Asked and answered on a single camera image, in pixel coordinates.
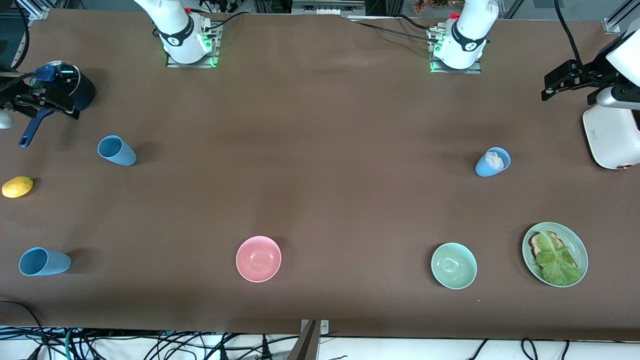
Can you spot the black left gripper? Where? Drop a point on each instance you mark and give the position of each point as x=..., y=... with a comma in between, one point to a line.
x=595, y=73

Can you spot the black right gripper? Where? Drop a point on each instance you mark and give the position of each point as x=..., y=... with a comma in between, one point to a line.
x=14, y=93

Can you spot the blue plastic cup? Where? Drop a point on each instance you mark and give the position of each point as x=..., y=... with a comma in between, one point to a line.
x=120, y=155
x=50, y=262

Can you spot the white tissue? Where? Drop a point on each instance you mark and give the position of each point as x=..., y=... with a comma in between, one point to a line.
x=494, y=160

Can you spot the blue cup holding tissue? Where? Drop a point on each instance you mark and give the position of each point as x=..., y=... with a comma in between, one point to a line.
x=482, y=170

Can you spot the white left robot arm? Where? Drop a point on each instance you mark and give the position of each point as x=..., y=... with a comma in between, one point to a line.
x=467, y=30

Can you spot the glass lid blue knob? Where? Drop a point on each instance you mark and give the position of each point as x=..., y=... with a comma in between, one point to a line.
x=67, y=75

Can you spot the dark blue saucepan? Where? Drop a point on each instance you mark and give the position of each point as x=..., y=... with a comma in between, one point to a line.
x=86, y=92

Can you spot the white toaster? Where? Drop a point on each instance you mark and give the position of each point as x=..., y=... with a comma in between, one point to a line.
x=612, y=140

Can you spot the yellow lemon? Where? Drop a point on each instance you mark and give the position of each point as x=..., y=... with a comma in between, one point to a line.
x=17, y=187

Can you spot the green plate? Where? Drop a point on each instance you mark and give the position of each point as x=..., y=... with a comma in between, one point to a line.
x=575, y=245

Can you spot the toast slice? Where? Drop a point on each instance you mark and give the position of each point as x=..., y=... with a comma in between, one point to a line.
x=535, y=244

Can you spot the mint green bowl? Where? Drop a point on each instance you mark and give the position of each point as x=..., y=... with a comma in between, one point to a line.
x=454, y=266

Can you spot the grey metal box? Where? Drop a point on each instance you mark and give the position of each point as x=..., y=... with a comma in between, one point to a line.
x=327, y=7

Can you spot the pink bowl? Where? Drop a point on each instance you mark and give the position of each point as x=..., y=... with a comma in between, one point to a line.
x=258, y=259

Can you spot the aluminium frame profile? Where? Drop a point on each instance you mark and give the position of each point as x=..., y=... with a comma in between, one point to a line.
x=37, y=12
x=612, y=25

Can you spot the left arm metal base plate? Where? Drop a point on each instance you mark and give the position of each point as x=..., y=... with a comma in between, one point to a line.
x=475, y=71

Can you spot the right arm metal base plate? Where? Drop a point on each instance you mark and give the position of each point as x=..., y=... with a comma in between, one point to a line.
x=216, y=50

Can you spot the aluminium frame bracket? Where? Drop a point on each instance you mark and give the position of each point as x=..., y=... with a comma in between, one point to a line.
x=315, y=327

